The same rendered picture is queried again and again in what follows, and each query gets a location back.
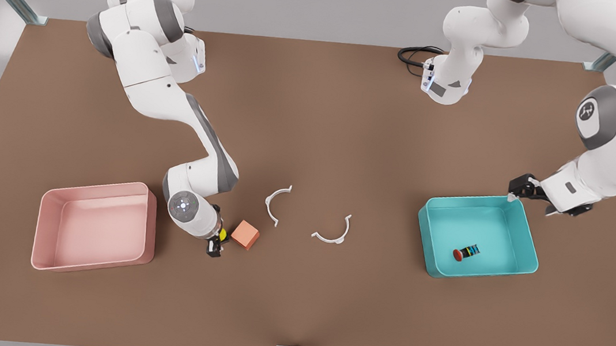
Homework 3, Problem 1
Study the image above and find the red button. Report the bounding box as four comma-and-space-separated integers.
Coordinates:
452, 242, 481, 264

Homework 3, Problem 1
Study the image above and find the blue storage box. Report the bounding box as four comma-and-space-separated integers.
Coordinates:
411, 186, 547, 290

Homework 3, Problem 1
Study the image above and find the pink storage box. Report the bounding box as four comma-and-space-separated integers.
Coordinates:
30, 171, 162, 283

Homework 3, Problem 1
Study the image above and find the orange cube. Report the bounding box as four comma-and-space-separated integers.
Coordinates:
229, 219, 262, 252

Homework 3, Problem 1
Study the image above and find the white curved bracket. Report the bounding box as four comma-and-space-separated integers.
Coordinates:
262, 182, 293, 230
310, 210, 353, 246

